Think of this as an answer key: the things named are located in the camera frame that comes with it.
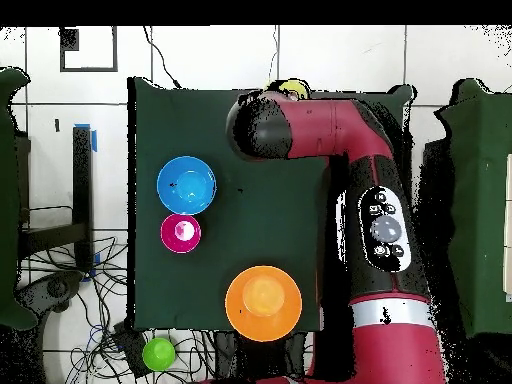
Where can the black table frame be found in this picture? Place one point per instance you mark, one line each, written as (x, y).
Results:
(82, 180)

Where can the pink bowl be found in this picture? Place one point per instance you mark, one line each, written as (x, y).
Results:
(180, 234)

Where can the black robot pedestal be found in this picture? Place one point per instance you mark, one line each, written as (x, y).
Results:
(260, 360)

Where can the large blue bowl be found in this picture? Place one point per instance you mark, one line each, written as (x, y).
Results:
(186, 186)

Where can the green cup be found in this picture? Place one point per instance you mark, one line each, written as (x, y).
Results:
(158, 355)

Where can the blue tape strip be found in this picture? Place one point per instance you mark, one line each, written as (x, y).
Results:
(94, 140)

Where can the black square floor marker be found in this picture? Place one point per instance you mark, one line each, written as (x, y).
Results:
(68, 40)

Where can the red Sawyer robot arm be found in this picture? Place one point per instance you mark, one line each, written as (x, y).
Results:
(392, 352)

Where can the dark green table cloth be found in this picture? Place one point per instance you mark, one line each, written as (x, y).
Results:
(260, 220)

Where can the neighbouring green table cloth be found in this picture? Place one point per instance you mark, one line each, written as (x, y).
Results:
(480, 180)
(8, 200)

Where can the black stand base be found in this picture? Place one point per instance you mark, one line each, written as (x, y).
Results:
(56, 288)

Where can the large yellow bowl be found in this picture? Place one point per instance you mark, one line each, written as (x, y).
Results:
(264, 304)

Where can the translucent yellow cup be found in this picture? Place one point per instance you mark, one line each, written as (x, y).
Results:
(294, 86)

